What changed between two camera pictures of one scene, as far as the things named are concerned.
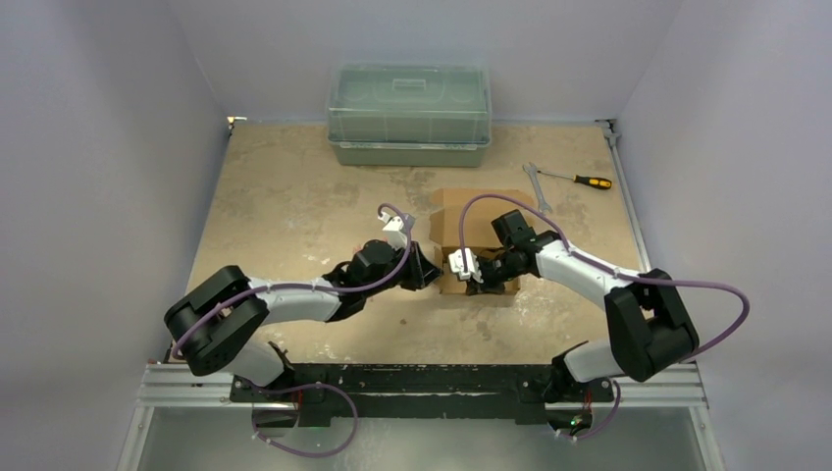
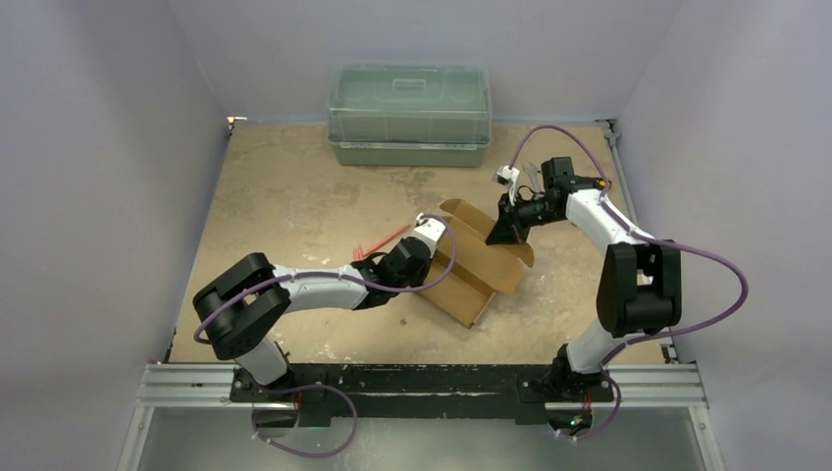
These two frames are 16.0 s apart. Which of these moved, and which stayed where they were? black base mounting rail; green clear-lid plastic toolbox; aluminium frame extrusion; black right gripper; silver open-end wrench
Moved: black right gripper
Stayed: aluminium frame extrusion; green clear-lid plastic toolbox; black base mounting rail; silver open-end wrench
